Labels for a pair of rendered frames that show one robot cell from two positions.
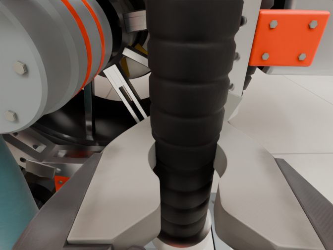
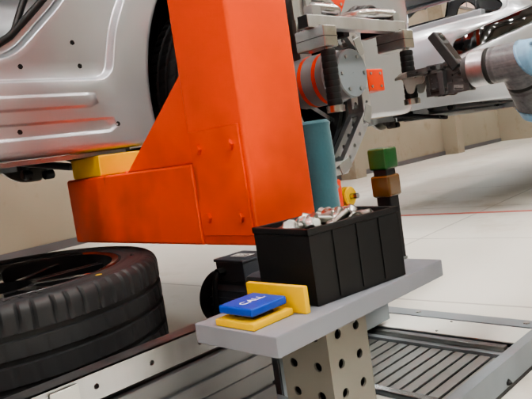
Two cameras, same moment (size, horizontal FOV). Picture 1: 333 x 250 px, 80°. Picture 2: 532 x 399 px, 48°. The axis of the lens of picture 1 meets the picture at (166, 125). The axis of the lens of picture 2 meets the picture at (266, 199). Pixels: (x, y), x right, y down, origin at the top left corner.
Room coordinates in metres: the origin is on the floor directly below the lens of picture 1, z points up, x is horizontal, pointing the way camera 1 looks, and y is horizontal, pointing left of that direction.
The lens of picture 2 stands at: (-0.75, 1.50, 0.69)
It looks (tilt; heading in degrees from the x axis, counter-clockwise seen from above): 5 degrees down; 314
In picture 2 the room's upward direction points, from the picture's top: 8 degrees counter-clockwise
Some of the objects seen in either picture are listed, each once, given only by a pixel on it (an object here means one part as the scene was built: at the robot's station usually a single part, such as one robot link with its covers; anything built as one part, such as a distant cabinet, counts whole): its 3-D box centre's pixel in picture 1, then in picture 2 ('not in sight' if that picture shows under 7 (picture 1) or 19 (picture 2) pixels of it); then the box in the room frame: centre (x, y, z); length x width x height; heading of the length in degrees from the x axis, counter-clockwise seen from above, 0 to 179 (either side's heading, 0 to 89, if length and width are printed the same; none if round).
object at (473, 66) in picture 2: not in sight; (480, 67); (-0.11, -0.01, 0.81); 0.10 x 0.05 x 0.09; 88
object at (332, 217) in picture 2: not in sight; (329, 247); (-0.14, 0.73, 0.51); 0.20 x 0.14 x 0.13; 80
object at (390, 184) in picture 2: not in sight; (385, 185); (-0.15, 0.55, 0.59); 0.04 x 0.04 x 0.04; 88
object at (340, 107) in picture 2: not in sight; (332, 78); (0.10, 0.33, 0.83); 0.04 x 0.04 x 0.16
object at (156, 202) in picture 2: not in sight; (149, 163); (0.41, 0.66, 0.69); 0.52 x 0.17 x 0.35; 178
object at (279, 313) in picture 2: not in sight; (254, 317); (-0.14, 0.92, 0.46); 0.08 x 0.08 x 0.01; 88
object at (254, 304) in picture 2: not in sight; (252, 307); (-0.14, 0.92, 0.47); 0.07 x 0.07 x 0.02; 88
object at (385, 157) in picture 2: not in sight; (382, 158); (-0.15, 0.55, 0.64); 0.04 x 0.04 x 0.04; 88
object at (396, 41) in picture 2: not in sight; (394, 41); (0.12, -0.01, 0.93); 0.09 x 0.05 x 0.05; 178
